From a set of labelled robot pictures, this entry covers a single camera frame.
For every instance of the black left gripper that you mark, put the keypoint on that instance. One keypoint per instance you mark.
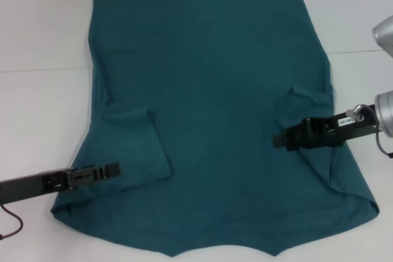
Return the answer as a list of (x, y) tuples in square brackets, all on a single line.
[(30, 186)]

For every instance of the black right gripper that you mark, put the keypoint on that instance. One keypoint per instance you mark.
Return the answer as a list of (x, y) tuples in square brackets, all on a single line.
[(331, 130)]

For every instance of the teal blue t-shirt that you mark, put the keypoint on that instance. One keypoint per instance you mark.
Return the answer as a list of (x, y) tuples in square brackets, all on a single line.
[(215, 90)]

